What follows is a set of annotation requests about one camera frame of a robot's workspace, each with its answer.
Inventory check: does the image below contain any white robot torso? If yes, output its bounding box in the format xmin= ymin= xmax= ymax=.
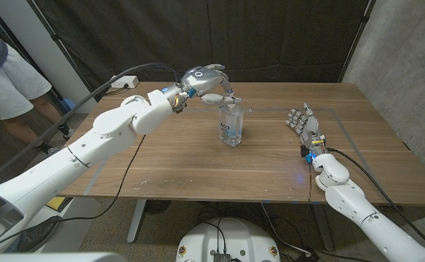
xmin=175 ymin=217 xmax=282 ymax=262

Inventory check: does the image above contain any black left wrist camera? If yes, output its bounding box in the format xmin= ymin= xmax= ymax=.
xmin=174 ymin=95 xmax=188 ymax=114

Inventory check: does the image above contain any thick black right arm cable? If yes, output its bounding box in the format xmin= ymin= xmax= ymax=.
xmin=326 ymin=146 xmax=425 ymax=253

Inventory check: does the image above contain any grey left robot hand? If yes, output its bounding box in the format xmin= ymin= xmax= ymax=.
xmin=181 ymin=63 xmax=242 ymax=107

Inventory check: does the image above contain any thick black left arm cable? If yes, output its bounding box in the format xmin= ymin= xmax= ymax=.
xmin=0 ymin=62 xmax=181 ymax=191

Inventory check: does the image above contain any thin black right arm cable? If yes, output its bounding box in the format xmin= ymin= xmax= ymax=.
xmin=306 ymin=162 xmax=314 ymax=205

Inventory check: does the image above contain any grey table leg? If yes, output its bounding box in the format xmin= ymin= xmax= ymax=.
xmin=312 ymin=203 xmax=335 ymax=251
xmin=127 ymin=199 xmax=148 ymax=244

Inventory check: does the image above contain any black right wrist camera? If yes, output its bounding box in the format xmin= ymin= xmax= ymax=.
xmin=300 ymin=144 xmax=314 ymax=164

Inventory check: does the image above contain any clear plastic pump dispenser bottle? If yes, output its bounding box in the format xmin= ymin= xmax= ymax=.
xmin=218 ymin=97 xmax=245 ymax=148

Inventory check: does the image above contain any white flat board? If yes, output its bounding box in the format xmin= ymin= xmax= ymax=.
xmin=37 ymin=196 xmax=103 ymax=254

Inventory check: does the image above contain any black round fan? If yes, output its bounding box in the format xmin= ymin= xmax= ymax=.
xmin=145 ymin=199 xmax=172 ymax=215

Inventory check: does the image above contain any black backdrop stand pole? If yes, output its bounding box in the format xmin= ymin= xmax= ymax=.
xmin=338 ymin=0 xmax=376 ymax=83
xmin=25 ymin=0 xmax=98 ymax=100

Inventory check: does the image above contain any person in white shorts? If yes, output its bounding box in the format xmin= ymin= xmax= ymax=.
xmin=0 ymin=21 xmax=76 ymax=156

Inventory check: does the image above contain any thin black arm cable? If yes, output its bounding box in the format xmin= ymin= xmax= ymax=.
xmin=0 ymin=134 xmax=147 ymax=253
xmin=306 ymin=162 xmax=314 ymax=205

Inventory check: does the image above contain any grey floor cable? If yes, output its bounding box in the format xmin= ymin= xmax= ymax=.
xmin=261 ymin=202 xmax=310 ymax=255

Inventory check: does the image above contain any yellow flat object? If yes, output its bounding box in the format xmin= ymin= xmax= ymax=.
xmin=45 ymin=196 xmax=66 ymax=213

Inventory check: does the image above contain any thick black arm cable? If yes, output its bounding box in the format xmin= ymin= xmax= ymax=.
xmin=326 ymin=146 xmax=425 ymax=253
xmin=0 ymin=62 xmax=181 ymax=191

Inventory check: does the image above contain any black floor power adapter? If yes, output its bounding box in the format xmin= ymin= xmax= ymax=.
xmin=295 ymin=249 xmax=321 ymax=262

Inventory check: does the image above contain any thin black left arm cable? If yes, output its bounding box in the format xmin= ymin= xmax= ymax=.
xmin=0 ymin=134 xmax=147 ymax=253

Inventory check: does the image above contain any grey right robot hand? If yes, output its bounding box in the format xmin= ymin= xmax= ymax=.
xmin=285 ymin=102 xmax=327 ymax=157

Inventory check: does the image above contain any black backdrop curtain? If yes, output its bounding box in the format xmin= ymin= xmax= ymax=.
xmin=33 ymin=0 xmax=373 ymax=101

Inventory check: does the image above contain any black power strip cable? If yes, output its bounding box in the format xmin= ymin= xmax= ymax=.
xmin=105 ymin=84 xmax=130 ymax=96

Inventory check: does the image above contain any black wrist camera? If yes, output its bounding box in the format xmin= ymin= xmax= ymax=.
xmin=300 ymin=144 xmax=314 ymax=164
xmin=174 ymin=95 xmax=188 ymax=114

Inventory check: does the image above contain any white power strip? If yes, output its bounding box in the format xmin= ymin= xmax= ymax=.
xmin=109 ymin=75 xmax=140 ymax=89

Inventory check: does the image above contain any black torso cable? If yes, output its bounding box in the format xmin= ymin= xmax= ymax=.
xmin=196 ymin=209 xmax=229 ymax=254

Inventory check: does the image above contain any blue floor object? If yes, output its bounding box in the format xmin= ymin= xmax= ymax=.
xmin=59 ymin=98 xmax=76 ymax=112

